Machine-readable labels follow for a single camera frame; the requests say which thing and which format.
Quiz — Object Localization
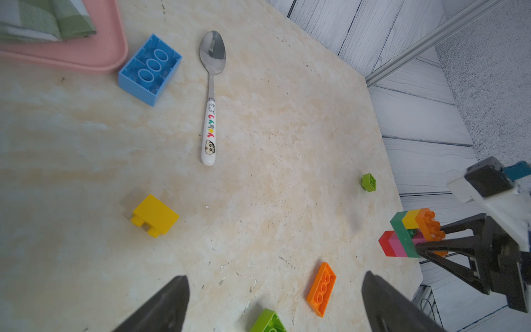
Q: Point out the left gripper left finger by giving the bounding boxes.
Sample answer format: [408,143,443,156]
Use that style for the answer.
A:
[114,275,190,331]

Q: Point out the right aluminium frame post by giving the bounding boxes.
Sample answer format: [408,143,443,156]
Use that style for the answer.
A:
[366,0,503,87]

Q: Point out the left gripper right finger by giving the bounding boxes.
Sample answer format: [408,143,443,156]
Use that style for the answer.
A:
[362,271,445,332]

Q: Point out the lime green lego brick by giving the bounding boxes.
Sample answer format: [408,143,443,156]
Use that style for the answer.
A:
[250,308,287,332]

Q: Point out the yellow lego brick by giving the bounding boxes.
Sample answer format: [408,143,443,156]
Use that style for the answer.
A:
[402,209,420,230]
[131,194,179,238]

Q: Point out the metal spoon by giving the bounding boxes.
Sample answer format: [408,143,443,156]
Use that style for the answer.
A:
[199,30,226,166]

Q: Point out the blue long lego brick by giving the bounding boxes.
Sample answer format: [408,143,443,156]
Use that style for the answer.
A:
[118,34,183,107]

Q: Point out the lime lego brick far right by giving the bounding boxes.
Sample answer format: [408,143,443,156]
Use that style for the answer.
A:
[361,173,377,192]

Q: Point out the orange lego brick front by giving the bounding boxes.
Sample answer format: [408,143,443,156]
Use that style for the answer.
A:
[415,208,446,242]

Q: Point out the dark green lego brick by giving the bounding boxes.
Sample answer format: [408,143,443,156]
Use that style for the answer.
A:
[390,211,420,258]

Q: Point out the pink tray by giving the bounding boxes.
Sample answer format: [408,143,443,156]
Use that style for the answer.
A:
[1,1,129,73]

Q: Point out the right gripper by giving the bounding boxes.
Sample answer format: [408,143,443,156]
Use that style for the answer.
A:
[416,214,530,313]

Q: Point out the green checkered cloth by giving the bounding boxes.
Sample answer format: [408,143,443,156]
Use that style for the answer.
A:
[1,0,97,44]

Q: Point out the red lego brick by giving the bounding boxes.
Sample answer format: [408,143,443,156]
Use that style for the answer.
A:
[378,231,395,257]

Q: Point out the orange lego brick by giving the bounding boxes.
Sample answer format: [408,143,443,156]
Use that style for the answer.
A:
[415,208,446,242]
[306,262,337,318]

